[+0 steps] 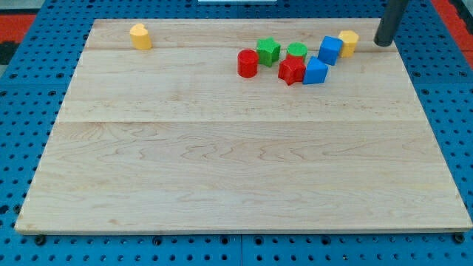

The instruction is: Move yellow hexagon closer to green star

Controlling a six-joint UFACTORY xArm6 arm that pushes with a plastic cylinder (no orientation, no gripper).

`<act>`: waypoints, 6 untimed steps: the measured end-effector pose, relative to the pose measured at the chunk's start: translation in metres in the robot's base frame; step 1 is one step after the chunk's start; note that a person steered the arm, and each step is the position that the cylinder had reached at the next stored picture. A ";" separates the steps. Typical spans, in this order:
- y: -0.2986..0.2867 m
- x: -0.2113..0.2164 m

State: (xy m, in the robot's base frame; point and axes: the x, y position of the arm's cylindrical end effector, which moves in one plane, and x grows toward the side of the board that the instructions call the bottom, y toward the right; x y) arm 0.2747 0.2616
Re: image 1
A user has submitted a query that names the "red star block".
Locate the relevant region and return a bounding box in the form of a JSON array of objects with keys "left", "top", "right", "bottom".
[{"left": 278, "top": 55, "right": 306, "bottom": 86}]

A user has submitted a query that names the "green star block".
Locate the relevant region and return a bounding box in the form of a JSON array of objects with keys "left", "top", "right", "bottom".
[{"left": 256, "top": 37, "right": 281, "bottom": 67}]

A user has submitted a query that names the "yellow hexagon block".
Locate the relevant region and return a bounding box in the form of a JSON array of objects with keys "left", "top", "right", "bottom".
[{"left": 338, "top": 30, "right": 359, "bottom": 58}]

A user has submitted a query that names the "wooden board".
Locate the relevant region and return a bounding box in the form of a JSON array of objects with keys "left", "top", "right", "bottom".
[{"left": 15, "top": 18, "right": 472, "bottom": 235}]

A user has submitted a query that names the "red cylinder block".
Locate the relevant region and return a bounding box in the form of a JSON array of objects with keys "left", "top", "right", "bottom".
[{"left": 237, "top": 50, "right": 259, "bottom": 78}]

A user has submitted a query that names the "blue triangle block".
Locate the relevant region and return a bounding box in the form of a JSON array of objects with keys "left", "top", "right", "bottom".
[{"left": 302, "top": 56, "right": 328, "bottom": 85}]

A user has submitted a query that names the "green cylinder block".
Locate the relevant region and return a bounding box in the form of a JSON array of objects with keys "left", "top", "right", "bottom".
[{"left": 286, "top": 42, "right": 308, "bottom": 61}]

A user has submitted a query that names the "blue cube block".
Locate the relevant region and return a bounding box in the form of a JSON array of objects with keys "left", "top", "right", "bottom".
[{"left": 317, "top": 36, "right": 343, "bottom": 66}]

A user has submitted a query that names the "yellow heart block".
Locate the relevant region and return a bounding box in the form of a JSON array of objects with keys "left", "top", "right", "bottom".
[{"left": 129, "top": 23, "right": 152, "bottom": 50}]

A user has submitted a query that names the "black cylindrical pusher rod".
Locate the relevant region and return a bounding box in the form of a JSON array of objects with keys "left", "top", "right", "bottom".
[{"left": 373, "top": 0, "right": 409, "bottom": 47}]

